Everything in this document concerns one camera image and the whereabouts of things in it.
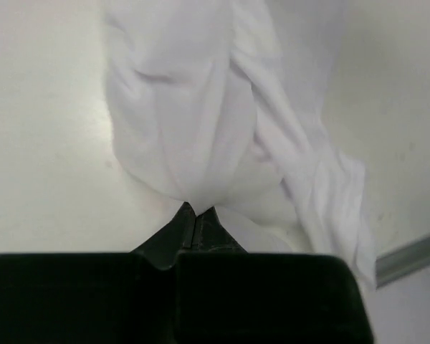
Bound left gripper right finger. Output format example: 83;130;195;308
193;207;245;253

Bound aluminium table edge rail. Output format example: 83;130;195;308
376;235;430;289

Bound white t shirt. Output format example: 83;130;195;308
104;1;376;286

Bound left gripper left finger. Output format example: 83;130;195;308
132;203;196;271

